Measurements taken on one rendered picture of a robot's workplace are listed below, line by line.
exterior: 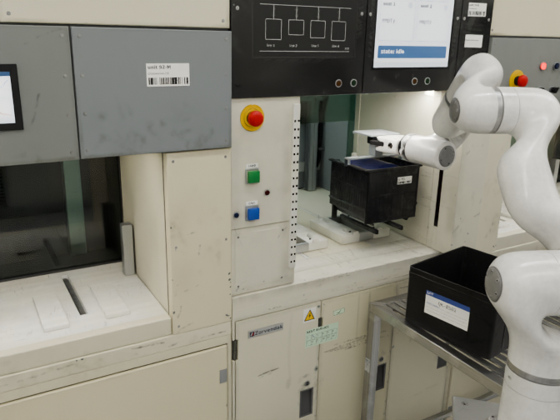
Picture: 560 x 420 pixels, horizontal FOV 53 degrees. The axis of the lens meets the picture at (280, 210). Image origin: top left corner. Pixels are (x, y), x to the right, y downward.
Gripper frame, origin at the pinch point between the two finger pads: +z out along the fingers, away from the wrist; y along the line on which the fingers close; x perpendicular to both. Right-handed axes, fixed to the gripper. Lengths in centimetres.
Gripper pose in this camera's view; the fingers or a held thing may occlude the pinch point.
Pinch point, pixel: (377, 138)
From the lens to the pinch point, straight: 191.1
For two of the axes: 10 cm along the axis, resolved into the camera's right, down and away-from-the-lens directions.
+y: 8.7, -1.2, 4.8
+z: -4.9, -2.6, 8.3
